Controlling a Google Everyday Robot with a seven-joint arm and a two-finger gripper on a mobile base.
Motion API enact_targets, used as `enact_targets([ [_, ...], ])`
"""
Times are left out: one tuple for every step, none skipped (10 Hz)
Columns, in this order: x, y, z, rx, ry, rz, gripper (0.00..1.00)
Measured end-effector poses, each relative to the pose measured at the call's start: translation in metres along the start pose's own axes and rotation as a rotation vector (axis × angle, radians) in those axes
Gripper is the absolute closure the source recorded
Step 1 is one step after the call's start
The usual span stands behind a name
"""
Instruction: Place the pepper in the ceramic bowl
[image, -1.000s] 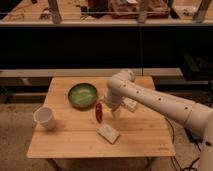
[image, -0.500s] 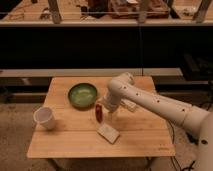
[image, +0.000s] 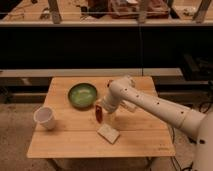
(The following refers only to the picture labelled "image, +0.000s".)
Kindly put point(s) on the wooden background shelf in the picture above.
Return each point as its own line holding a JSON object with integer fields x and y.
{"x": 94, "y": 13}

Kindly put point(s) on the brown tray on shelf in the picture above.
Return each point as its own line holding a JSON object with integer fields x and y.
{"x": 131, "y": 8}

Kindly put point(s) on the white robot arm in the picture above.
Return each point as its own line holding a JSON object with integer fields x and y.
{"x": 194, "y": 124}

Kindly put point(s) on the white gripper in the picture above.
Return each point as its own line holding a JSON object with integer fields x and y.
{"x": 109, "y": 108}

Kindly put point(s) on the white paper cup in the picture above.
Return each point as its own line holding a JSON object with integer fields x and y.
{"x": 44, "y": 116}

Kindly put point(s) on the wooden table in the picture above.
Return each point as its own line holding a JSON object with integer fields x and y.
{"x": 75, "y": 134}

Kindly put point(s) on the green ceramic bowl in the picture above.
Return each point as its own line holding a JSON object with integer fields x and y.
{"x": 82, "y": 95}

